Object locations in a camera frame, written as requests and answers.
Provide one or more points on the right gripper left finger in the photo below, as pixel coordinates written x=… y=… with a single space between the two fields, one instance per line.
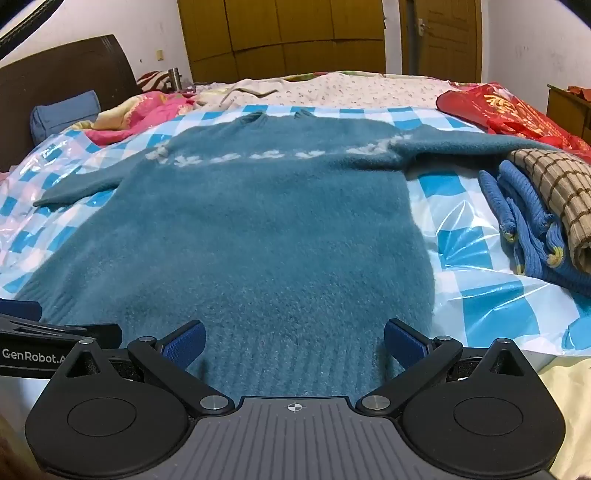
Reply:
x=165 y=361

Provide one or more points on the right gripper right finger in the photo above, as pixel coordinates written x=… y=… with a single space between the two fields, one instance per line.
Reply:
x=426 y=363

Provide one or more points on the teal knit sweater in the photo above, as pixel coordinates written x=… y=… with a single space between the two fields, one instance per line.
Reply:
x=290 y=238

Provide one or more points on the blue white checkered plastic sheet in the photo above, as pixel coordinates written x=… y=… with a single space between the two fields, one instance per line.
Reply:
x=479 y=295

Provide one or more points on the blue knit garment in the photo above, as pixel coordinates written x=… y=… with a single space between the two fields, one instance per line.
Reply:
x=534 y=235

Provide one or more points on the blue pillow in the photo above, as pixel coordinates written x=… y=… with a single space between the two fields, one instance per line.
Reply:
x=46 y=120

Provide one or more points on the beige checked knit garment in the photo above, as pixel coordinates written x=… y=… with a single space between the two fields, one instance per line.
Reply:
x=562 y=180

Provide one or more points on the pink yellow quilt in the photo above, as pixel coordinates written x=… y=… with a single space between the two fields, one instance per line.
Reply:
x=134 y=116

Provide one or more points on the red gold plastic bag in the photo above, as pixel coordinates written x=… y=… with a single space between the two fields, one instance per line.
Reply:
x=496 y=110

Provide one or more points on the metal thermos cup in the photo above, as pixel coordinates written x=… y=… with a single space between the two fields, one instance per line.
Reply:
x=175 y=79

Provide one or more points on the beige cloth garment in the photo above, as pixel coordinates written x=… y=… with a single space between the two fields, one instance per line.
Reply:
x=223 y=96

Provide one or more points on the red white striped cloth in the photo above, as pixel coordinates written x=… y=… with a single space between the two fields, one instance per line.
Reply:
x=155 y=81

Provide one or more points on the floral bed sheet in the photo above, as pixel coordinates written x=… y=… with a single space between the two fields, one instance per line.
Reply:
x=359 y=90

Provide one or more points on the wooden side cabinet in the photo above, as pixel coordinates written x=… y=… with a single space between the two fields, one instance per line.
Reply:
x=569 y=111

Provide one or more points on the dark wooden headboard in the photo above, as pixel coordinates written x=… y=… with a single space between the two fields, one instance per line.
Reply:
x=54 y=75

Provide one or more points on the wooden door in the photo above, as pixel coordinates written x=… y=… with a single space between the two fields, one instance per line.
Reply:
x=442 y=39

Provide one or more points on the wooden wardrobe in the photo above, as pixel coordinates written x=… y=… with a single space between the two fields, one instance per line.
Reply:
x=229 y=40

